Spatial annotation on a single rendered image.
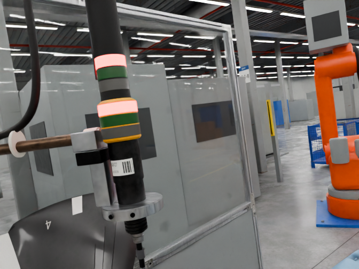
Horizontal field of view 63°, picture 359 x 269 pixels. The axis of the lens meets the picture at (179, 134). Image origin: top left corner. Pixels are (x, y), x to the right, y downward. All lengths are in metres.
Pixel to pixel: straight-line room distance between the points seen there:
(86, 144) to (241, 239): 1.52
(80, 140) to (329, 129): 4.09
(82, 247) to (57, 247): 0.04
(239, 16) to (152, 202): 7.11
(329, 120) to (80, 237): 4.00
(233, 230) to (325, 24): 3.06
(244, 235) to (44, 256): 1.42
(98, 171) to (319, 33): 3.94
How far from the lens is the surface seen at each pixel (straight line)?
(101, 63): 0.33
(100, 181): 0.34
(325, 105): 4.27
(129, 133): 0.32
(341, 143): 4.01
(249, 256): 1.89
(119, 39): 0.34
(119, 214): 0.32
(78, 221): 0.51
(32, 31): 0.40
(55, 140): 0.37
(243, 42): 7.21
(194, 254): 1.51
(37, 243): 0.54
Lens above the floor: 1.55
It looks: 3 degrees down
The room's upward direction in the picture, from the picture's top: 8 degrees counter-clockwise
